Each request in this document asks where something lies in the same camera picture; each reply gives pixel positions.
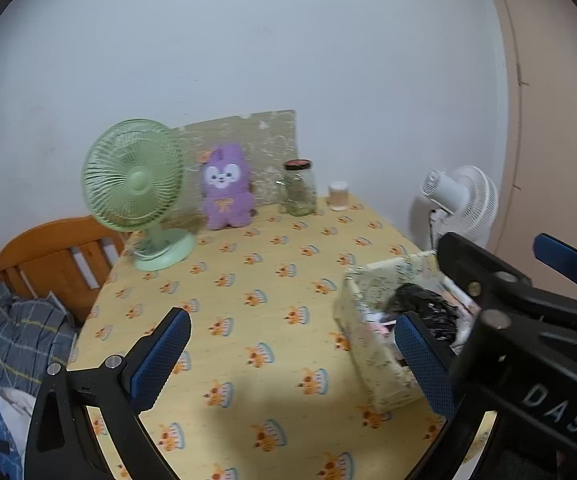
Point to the green cartoon printed board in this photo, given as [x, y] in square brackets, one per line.
[273, 130]

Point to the cotton swab container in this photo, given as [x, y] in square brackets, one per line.
[339, 200]

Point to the black plastic bag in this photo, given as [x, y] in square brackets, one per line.
[423, 305]

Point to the green desk fan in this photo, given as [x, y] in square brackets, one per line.
[136, 180]

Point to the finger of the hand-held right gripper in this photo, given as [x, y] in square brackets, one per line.
[488, 270]
[568, 255]

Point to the purple plush toy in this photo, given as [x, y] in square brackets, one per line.
[226, 210]

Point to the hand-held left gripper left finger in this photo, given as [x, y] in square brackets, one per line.
[161, 355]

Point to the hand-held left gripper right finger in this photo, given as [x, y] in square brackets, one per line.
[426, 365]

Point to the wooden bed headboard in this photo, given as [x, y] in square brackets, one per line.
[43, 250]

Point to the clear zip bag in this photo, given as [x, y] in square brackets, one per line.
[456, 292]

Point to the beige door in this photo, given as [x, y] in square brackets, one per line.
[568, 135]

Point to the grey plaid pillow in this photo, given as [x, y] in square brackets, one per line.
[23, 335]

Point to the white standing fan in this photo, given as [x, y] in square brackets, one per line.
[448, 195]

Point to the glass jar with dark lid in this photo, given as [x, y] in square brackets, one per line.
[298, 195]

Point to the yellow cartoon paper box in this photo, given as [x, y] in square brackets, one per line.
[383, 370]

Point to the yellow cake print tablecloth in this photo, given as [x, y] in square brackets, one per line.
[268, 270]

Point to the white cloth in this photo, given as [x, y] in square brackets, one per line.
[16, 410]

